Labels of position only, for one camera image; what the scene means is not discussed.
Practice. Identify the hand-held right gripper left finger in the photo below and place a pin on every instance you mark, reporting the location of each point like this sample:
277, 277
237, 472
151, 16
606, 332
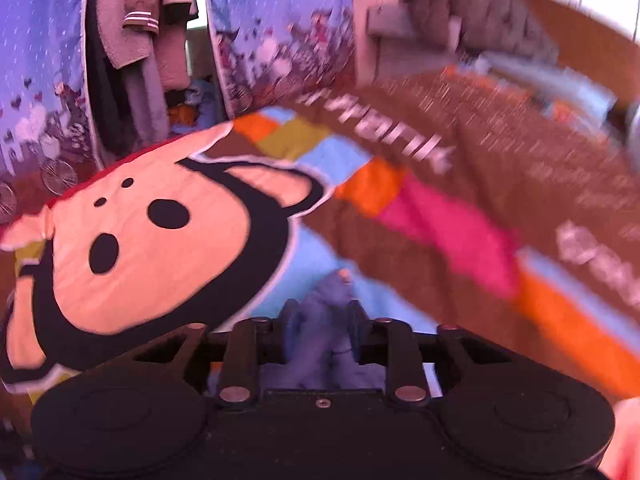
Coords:
288, 332

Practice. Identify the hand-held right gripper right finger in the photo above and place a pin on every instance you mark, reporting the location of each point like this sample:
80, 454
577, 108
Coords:
356, 332

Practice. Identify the blue car print pants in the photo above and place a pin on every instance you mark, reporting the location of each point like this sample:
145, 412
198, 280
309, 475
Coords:
322, 330

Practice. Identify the colourful printed blanket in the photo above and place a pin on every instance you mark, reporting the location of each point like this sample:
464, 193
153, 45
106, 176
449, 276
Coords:
450, 160

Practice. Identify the blue folded clothes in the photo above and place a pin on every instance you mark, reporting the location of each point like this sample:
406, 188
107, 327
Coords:
200, 102

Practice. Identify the grey hanging garment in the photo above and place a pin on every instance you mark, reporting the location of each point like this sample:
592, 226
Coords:
147, 105

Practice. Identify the dark hanging garment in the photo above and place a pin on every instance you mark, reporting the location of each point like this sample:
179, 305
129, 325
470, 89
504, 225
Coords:
107, 100

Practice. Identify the light blue bedding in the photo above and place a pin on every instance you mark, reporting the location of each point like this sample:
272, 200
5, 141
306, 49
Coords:
540, 80

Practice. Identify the grey flat box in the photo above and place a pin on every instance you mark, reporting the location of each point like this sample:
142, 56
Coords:
400, 22

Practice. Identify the pink hanging garment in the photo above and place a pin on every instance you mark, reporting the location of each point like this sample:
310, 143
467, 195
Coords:
175, 40

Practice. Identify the grey padded jacket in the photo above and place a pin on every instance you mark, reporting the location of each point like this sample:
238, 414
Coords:
480, 10

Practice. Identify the beige fleece jacket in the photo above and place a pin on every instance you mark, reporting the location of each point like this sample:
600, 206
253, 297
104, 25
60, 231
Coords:
125, 5

